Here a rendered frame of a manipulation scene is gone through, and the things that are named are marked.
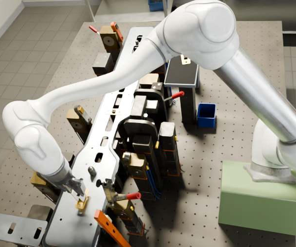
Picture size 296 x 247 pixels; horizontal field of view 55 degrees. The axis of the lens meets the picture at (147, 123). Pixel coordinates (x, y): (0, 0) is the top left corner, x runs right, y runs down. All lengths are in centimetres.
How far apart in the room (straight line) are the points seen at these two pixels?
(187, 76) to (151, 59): 43
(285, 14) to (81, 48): 209
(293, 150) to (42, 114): 82
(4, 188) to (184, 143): 105
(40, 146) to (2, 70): 311
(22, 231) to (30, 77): 250
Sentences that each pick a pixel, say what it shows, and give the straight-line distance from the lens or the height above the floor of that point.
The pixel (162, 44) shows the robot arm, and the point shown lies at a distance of 90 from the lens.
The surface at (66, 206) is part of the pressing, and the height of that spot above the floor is 100.
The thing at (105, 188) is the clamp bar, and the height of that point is 121.
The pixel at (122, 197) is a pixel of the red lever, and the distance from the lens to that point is 108.
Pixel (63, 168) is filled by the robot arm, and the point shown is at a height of 131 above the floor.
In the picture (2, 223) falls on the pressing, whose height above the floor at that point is 100.
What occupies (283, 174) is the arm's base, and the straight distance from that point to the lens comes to 127.
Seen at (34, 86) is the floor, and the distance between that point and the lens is 345.
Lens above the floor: 207
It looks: 52 degrees down
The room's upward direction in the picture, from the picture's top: 15 degrees counter-clockwise
